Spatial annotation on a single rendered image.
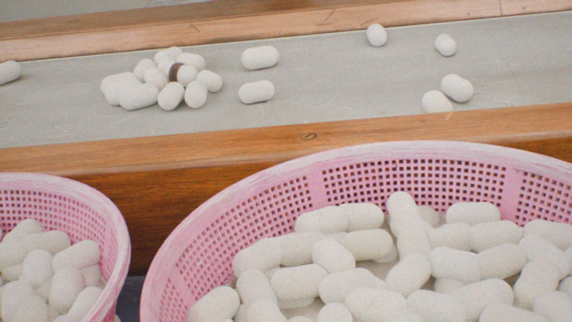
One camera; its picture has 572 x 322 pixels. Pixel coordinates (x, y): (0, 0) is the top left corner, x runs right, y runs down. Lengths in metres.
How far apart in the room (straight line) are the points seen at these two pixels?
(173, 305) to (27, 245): 0.14
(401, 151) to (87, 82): 0.41
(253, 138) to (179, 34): 0.36
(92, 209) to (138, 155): 0.07
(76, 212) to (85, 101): 0.25
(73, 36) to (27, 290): 0.49
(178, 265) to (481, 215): 0.18
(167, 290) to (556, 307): 0.19
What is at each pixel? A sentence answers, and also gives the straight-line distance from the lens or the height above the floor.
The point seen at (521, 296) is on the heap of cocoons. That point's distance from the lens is 0.39.
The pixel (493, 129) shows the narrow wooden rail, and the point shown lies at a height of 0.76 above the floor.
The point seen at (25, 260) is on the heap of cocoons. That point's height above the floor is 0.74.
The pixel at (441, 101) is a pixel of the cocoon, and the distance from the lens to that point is 0.56.
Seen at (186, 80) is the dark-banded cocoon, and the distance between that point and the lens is 0.70.
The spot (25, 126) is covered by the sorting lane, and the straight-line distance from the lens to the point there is 0.69.
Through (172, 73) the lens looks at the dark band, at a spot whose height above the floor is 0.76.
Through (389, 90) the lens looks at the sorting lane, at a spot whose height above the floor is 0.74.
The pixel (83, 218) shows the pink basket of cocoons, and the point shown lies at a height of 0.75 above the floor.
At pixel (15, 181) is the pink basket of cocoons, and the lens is 0.52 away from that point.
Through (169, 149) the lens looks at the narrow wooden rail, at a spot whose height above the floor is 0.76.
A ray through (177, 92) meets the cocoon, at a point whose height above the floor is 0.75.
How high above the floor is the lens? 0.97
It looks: 26 degrees down
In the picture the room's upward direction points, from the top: 7 degrees counter-clockwise
